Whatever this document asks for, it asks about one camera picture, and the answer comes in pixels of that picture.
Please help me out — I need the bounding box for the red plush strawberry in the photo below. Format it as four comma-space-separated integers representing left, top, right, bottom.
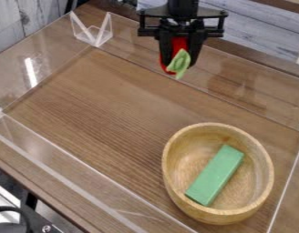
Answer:
159, 37, 191, 80

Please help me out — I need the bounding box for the clear acrylic corner bracket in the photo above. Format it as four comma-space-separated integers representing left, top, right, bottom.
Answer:
69, 12, 113, 47

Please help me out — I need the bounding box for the wooden oval bowl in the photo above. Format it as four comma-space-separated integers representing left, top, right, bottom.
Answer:
162, 123, 275, 225

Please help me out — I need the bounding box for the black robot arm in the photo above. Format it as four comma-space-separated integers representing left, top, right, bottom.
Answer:
137, 0, 228, 75

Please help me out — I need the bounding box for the black cable lower left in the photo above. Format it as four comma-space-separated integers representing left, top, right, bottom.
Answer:
0, 206, 34, 233

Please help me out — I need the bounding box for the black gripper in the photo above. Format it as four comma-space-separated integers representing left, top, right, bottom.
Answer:
137, 6, 228, 70

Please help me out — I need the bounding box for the black metal table mount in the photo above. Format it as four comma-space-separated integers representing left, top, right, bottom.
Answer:
20, 191, 63, 233

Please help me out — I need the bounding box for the green rectangular block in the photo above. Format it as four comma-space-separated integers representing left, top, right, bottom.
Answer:
184, 145, 244, 207

